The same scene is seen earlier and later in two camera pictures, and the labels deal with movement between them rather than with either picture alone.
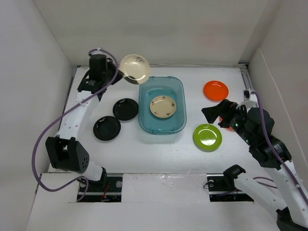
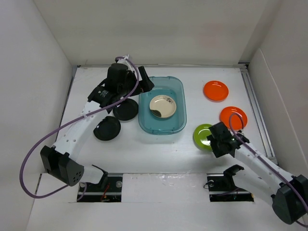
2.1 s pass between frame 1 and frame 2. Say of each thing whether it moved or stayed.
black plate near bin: stayed
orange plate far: stayed
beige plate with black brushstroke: moved
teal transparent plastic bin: stayed
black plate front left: stayed
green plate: stayed
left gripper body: moved
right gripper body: moved
